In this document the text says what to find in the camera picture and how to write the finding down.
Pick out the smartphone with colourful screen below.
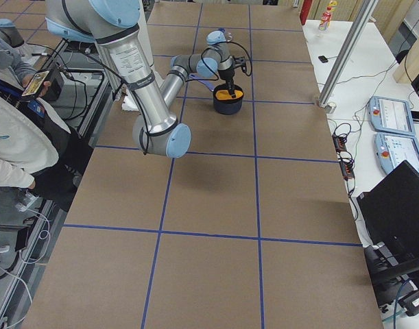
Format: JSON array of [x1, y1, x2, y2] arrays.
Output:
[[21, 70, 51, 99]]

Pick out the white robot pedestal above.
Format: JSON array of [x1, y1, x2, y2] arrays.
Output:
[[122, 1, 158, 112]]

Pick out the upper teach pendant tablet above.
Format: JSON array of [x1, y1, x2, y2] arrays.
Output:
[[367, 96, 416, 136]]

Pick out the dark blue saucepan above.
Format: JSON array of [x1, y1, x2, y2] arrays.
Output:
[[190, 73, 245, 115]]

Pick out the red plastic bottle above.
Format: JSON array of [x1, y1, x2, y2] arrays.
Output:
[[318, 1, 337, 31]]

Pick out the person in white coat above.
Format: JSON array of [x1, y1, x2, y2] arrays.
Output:
[[0, 38, 93, 212]]

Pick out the yellow corn cob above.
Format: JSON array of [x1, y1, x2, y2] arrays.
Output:
[[214, 89, 243, 102]]

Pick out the small black square sensor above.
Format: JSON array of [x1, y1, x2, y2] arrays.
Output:
[[318, 56, 328, 63]]

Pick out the lower teach pendant tablet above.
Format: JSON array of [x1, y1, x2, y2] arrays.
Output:
[[374, 132, 419, 174]]

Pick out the black laptop monitor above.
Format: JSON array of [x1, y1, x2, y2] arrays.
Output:
[[357, 160, 419, 256]]

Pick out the aluminium frame post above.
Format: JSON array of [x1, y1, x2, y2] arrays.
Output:
[[317, 0, 379, 114]]

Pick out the teach pendant tablet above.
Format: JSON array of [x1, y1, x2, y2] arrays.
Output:
[[367, 96, 416, 136], [374, 132, 419, 174]]

